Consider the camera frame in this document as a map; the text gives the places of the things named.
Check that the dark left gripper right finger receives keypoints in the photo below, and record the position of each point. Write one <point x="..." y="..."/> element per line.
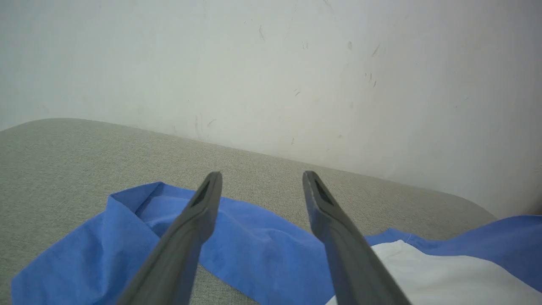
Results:
<point x="351" y="271"/>

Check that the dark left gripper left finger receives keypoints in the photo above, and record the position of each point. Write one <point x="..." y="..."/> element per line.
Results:
<point x="178" y="262"/>

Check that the white and blue shirt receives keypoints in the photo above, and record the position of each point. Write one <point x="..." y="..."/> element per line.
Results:
<point x="262" y="254"/>

